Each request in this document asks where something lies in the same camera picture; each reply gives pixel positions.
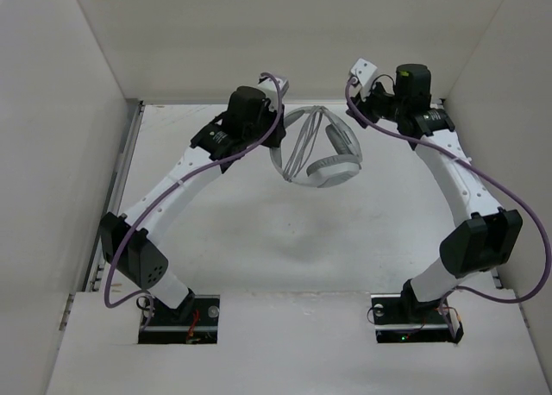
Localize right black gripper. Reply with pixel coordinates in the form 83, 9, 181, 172
346, 78, 407, 129

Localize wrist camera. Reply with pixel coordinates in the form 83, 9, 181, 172
349, 58, 379, 100
257, 72, 289, 105

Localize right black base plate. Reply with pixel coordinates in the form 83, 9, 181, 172
367, 293, 464, 344

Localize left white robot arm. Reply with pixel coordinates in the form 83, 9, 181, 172
100, 73, 289, 323

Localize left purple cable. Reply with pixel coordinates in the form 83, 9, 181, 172
103, 71, 284, 329

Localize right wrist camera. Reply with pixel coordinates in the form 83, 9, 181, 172
349, 58, 379, 100

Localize grey white headphones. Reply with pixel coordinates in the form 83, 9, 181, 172
270, 105, 363, 188

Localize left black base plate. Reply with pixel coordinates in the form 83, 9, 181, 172
136, 295, 221, 345

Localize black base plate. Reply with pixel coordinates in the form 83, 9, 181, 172
136, 295, 221, 345
367, 293, 464, 344

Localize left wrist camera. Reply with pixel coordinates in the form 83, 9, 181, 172
257, 72, 289, 105

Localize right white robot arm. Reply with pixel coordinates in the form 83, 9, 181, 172
349, 59, 523, 322

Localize grey headphone cable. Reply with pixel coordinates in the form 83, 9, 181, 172
280, 105, 333, 183

